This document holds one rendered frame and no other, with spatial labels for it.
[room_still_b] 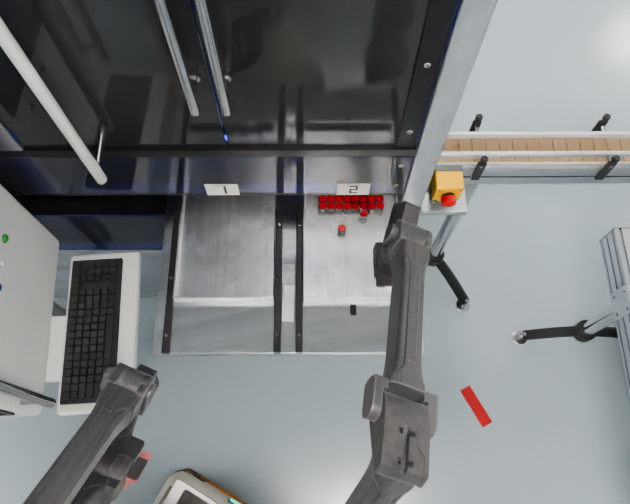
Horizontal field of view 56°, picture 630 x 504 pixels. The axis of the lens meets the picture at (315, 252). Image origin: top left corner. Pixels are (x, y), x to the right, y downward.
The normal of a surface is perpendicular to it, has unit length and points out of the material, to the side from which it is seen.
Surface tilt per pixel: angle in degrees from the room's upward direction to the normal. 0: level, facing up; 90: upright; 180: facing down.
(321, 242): 0
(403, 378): 27
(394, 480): 50
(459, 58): 90
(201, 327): 0
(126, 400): 41
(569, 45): 0
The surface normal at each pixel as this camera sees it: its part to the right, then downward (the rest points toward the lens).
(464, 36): 0.00, 0.93
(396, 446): 0.36, -0.58
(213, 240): 0.00, -0.37
